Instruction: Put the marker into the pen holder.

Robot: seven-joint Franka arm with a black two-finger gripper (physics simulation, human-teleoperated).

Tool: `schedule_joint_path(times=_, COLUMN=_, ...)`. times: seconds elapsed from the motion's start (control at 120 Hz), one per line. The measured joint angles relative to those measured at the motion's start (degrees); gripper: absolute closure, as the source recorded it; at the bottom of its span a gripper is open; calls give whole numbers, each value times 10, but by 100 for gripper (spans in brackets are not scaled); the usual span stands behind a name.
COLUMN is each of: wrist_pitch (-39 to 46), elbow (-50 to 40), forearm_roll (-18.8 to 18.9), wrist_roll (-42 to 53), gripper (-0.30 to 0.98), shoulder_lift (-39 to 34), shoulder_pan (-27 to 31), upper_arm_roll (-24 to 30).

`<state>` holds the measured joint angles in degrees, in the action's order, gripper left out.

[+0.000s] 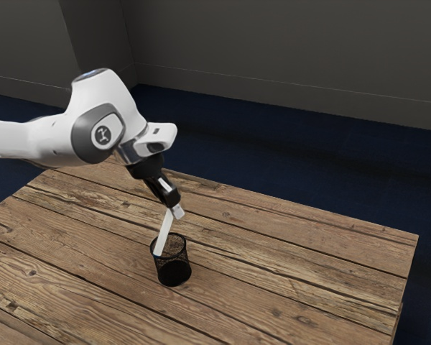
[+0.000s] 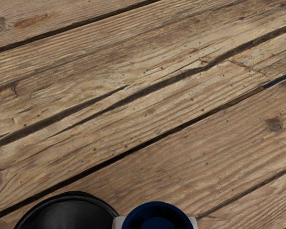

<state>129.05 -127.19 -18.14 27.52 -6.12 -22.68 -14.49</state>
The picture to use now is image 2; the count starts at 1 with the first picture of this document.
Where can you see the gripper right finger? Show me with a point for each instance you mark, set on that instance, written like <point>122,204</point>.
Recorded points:
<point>193,223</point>

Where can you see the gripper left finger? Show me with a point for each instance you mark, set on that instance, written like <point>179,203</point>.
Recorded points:
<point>117,223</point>

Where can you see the dark blue cup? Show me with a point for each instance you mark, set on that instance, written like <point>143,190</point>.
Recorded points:
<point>157,214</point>

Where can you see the black round bowl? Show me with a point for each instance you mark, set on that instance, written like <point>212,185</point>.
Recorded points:
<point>64,214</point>

